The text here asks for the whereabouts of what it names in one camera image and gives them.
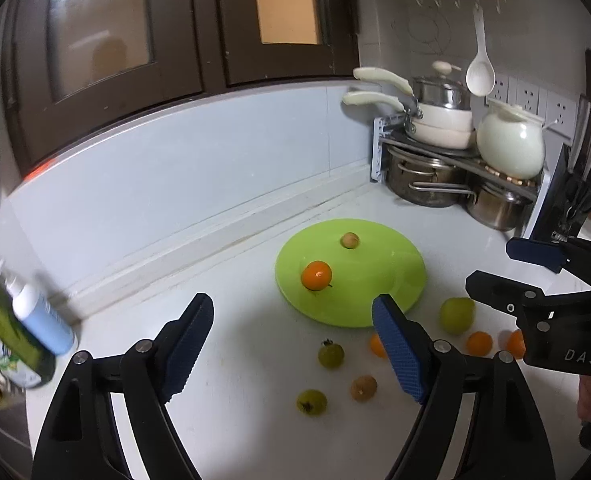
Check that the blue spray bottle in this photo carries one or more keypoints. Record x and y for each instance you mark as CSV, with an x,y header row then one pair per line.
x,y
40,315

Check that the green dish soap bottle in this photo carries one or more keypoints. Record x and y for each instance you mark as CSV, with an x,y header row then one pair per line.
x,y
5,340

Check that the white ceramic pot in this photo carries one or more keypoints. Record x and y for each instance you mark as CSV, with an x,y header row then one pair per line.
x,y
510,140

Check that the large steel pot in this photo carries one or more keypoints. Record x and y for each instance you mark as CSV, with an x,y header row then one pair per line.
x,y
420,182

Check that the black knife block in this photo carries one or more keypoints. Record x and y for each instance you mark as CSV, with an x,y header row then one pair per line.
x,y
545,200

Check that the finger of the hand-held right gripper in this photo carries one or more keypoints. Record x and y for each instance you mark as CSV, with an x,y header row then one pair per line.
x,y
535,252
495,287

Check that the lime green plate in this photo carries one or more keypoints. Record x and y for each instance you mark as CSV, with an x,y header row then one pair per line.
x,y
375,270

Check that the small green fruit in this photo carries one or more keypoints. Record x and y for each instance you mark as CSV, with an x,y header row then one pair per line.
x,y
331,354
311,402

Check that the small brown fruit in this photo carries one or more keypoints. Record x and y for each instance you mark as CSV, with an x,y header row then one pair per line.
x,y
364,388
349,240

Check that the green apple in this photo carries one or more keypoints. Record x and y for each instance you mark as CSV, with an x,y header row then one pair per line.
x,y
458,315

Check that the white wall outlet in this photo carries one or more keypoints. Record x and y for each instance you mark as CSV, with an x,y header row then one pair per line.
x,y
561,112
500,89
528,96

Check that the white plastic ladle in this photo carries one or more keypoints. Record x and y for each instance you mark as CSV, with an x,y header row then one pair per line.
x,y
480,77

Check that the small steel pot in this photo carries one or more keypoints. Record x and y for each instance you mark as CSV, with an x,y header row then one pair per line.
x,y
498,207

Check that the black kitchen scissors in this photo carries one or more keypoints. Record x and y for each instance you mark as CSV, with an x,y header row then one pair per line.
x,y
580,200

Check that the dark wooden window frame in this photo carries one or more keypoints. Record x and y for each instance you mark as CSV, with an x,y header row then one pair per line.
x,y
185,25

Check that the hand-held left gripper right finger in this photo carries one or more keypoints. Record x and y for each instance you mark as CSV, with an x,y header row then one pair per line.
x,y
400,355

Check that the wooden trivet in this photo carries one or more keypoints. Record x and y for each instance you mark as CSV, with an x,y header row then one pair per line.
x,y
513,180

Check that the orange tangerine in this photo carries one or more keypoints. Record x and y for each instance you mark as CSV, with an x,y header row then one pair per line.
x,y
316,275
515,342
377,346
479,343

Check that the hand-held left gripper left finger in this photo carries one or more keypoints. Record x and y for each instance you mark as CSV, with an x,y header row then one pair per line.
x,y
188,345

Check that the grey pot rack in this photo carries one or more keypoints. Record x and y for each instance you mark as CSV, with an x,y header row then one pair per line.
x,y
379,150

